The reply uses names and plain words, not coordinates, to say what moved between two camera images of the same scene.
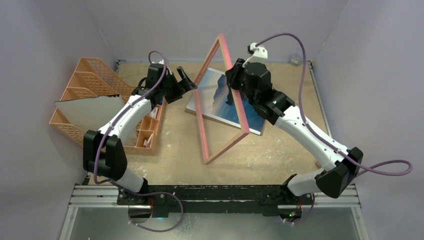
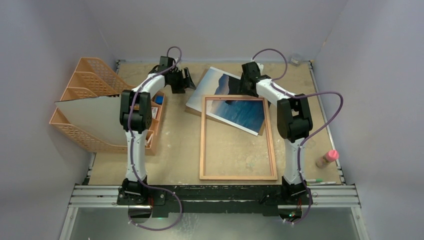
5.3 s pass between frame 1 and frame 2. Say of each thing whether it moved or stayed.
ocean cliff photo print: stayed
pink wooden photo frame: moved
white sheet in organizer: stayed
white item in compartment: stayed
